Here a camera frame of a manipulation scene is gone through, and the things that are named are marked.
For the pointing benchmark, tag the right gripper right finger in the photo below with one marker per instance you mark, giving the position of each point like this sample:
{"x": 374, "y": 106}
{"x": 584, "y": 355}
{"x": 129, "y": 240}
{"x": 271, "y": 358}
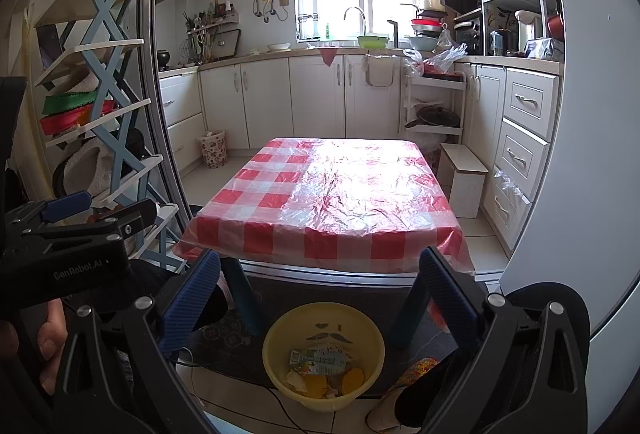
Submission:
{"x": 458, "y": 297}

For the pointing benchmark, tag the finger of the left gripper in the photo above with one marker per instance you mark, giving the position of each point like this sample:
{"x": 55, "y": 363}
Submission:
{"x": 50, "y": 211}
{"x": 125, "y": 222}

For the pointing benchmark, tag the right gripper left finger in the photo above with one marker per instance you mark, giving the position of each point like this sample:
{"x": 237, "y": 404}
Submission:
{"x": 118, "y": 371}

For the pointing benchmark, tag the orange peel piece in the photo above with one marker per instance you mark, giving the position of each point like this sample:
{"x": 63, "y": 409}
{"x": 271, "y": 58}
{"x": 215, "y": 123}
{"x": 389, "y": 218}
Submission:
{"x": 352, "y": 379}
{"x": 315, "y": 386}

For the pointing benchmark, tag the juice carton box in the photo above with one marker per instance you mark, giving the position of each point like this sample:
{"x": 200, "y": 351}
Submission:
{"x": 322, "y": 360}

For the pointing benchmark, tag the yellow trash bucket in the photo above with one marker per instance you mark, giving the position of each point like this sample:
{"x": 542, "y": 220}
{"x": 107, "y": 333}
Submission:
{"x": 316, "y": 325}

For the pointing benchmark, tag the white kitchen cabinets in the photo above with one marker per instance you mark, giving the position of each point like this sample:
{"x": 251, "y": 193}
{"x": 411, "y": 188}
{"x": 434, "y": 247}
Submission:
{"x": 300, "y": 97}

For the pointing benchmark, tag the white kitchen trolley shelf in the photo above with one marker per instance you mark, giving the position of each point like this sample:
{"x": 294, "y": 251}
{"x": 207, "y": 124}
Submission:
{"x": 420, "y": 89}

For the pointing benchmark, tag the person's left hand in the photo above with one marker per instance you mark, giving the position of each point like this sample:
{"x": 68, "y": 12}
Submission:
{"x": 51, "y": 338}

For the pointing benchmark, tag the white fluffy slipper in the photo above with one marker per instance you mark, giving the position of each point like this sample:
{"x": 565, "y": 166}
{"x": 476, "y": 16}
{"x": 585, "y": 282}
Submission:
{"x": 89, "y": 169}

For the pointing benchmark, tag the blue white shoe rack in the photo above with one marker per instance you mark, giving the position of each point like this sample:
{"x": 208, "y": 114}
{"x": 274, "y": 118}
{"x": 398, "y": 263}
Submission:
{"x": 88, "y": 96}

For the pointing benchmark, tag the floral waste basket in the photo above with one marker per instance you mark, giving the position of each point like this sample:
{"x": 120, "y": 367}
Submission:
{"x": 214, "y": 149}

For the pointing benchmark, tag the colourful knitted slipper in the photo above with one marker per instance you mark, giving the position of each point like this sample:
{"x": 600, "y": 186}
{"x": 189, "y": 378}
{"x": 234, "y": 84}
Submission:
{"x": 399, "y": 410}

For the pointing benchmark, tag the red white checkered tablecloth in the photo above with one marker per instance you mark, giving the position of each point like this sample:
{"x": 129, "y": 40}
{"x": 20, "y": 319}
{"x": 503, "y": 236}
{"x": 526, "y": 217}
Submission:
{"x": 351, "y": 205}

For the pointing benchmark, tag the small white step stool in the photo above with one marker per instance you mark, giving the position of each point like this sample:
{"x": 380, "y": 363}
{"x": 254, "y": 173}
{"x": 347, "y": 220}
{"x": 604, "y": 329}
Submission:
{"x": 461, "y": 176}

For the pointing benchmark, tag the black pan on trolley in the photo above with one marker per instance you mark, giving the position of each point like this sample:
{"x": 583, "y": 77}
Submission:
{"x": 434, "y": 116}

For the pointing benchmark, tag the green basin on counter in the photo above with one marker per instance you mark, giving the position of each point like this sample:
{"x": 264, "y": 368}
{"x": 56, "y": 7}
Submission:
{"x": 372, "y": 41}

